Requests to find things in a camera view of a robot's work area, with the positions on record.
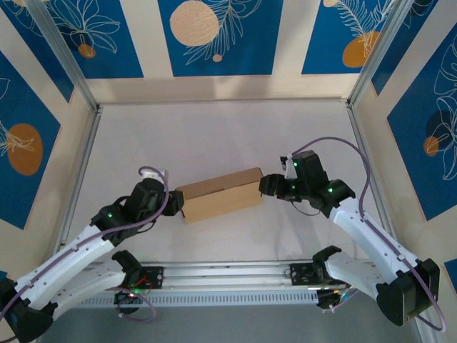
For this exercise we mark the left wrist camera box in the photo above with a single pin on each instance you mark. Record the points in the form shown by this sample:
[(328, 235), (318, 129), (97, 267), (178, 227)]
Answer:
[(157, 175)]

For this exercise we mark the black electronics board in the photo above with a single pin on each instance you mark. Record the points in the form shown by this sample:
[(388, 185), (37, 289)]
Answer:
[(128, 298), (328, 300)]

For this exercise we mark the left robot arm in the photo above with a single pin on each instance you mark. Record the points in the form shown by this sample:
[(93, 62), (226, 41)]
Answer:
[(64, 268)]

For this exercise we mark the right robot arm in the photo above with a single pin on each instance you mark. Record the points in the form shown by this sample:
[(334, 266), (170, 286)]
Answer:
[(407, 300)]

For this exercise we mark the aluminium side rail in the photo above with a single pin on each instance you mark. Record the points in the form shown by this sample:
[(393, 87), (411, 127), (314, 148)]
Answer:
[(84, 160), (356, 125)]

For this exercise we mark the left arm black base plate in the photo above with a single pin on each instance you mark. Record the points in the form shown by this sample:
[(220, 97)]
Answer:
[(153, 277)]

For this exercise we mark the wide aluminium mounting rail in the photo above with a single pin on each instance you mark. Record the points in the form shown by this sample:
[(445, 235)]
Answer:
[(228, 275)]

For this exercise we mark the clear plastic rail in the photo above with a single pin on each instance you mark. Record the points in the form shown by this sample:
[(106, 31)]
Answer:
[(63, 50)]

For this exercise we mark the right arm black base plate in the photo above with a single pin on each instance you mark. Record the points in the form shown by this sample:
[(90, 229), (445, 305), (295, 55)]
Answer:
[(301, 275)]

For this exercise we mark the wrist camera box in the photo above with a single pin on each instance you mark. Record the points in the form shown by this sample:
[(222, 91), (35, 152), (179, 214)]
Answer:
[(157, 175), (287, 166)]

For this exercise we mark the brown cardboard box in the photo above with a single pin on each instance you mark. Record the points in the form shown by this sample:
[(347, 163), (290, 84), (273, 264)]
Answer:
[(221, 200)]

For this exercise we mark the aluminium corner post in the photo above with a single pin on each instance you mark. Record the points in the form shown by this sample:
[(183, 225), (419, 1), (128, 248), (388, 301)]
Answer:
[(376, 50)]

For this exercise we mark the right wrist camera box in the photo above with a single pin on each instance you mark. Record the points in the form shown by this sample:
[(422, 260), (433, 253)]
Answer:
[(287, 166)]

